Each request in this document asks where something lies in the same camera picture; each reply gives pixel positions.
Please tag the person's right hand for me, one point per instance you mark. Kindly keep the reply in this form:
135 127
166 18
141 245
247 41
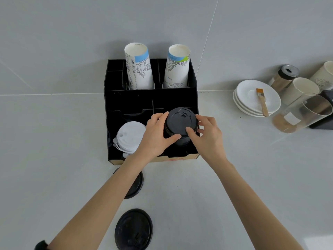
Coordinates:
210 143

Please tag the stack of white lids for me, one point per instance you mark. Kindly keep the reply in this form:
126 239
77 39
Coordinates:
130 136

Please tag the black plastic cup lid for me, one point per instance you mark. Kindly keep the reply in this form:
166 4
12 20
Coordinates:
132 229
136 186
179 121

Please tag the person's left hand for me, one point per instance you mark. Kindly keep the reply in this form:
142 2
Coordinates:
153 140

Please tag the black sleeve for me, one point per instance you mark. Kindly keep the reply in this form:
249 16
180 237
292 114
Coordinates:
41 246

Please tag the blue printed paper cup stack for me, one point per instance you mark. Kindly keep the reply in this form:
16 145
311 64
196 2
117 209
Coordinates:
138 70

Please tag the white paper cup line print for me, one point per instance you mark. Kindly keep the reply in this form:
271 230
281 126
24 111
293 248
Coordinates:
324 78

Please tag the plain white paper cup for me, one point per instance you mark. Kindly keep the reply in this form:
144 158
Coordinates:
299 89

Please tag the brown spice jar black cap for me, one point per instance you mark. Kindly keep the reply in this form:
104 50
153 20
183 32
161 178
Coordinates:
279 81

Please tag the clear jar with brown powder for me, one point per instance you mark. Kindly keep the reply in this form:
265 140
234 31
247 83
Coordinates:
286 122

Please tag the person's left forearm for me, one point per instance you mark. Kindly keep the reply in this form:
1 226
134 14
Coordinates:
104 205

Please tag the black box appliance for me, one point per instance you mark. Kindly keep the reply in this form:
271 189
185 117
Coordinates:
325 125

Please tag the person's right forearm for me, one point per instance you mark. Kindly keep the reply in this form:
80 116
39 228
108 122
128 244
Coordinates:
255 210

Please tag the white saucer plate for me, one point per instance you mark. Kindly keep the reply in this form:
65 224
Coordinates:
247 93
237 101
242 110

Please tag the black cup organizer box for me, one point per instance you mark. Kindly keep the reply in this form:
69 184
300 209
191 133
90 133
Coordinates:
125 101

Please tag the blue green printed cup stack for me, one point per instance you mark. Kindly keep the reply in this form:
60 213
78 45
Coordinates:
177 72

